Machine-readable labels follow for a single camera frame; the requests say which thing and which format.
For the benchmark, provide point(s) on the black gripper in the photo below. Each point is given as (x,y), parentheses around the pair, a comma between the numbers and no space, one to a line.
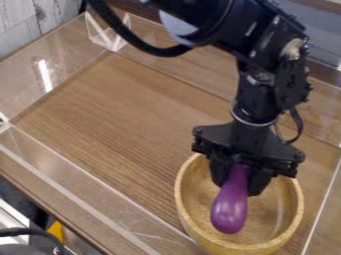
(253,145)

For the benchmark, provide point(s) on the purple toy eggplant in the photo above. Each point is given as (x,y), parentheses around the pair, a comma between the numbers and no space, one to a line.
(229,208)

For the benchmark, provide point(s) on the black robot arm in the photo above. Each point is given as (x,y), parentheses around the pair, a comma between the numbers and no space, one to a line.
(266,40)

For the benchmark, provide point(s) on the brown wooden bowl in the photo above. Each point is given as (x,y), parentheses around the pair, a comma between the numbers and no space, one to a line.
(274,213)

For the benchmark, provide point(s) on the black and yellow device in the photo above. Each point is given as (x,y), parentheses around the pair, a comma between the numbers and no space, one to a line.
(23,230)

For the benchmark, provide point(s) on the clear acrylic tray enclosure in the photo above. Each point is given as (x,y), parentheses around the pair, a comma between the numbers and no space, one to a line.
(96,136)

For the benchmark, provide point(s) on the clear acrylic corner bracket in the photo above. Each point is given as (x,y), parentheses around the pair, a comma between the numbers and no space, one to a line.
(104,37)

